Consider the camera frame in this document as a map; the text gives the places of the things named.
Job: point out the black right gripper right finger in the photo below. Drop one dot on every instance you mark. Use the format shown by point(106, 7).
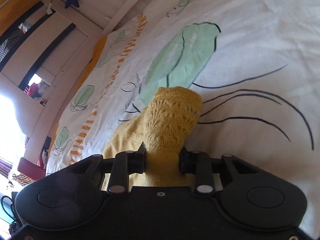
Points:
point(199, 165)

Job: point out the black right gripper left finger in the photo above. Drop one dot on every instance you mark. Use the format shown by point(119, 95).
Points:
point(124, 164)

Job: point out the mustard yellow knit garment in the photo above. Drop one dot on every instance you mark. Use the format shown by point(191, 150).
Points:
point(163, 126)

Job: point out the red chair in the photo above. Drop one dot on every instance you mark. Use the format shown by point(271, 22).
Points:
point(31, 170)

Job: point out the orange bed sheet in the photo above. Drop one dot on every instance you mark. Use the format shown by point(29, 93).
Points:
point(96, 52)

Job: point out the white leaf-print duvet cover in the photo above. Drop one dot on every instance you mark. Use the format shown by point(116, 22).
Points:
point(255, 64)

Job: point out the white blue-trimmed shelf unit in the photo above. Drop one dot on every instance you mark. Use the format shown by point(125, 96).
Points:
point(54, 47)

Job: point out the white slatted bed frame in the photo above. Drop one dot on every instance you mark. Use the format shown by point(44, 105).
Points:
point(95, 18)

